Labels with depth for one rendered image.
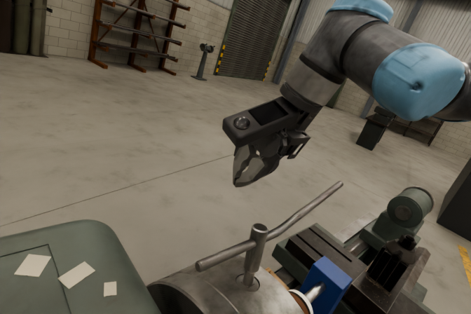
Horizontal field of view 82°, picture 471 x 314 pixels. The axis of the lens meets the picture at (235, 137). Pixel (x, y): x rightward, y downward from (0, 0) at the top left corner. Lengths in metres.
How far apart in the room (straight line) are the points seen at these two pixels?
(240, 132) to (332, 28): 0.18
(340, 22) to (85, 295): 0.42
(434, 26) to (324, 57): 14.25
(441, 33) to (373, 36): 14.26
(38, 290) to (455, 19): 14.71
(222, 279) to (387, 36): 0.37
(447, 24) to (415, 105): 14.37
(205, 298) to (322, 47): 0.36
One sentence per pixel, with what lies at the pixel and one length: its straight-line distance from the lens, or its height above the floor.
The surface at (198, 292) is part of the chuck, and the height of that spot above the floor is 1.23.
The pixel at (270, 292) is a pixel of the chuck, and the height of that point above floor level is 1.24.
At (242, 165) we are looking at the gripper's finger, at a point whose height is 1.33.
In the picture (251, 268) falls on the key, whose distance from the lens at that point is 0.40.
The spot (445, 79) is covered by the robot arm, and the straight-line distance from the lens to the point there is 0.33.
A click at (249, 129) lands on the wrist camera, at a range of 0.38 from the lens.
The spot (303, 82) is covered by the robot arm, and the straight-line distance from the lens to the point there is 0.41.
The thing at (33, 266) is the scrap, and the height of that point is 1.26.
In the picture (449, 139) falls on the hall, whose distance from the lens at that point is 14.45.
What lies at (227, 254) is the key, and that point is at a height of 1.30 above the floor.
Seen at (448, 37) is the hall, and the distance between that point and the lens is 14.60.
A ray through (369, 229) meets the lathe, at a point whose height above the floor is 0.92.
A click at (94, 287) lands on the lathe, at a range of 0.35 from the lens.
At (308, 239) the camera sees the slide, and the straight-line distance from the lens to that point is 1.07.
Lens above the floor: 1.53
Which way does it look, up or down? 19 degrees down
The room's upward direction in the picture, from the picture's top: 19 degrees clockwise
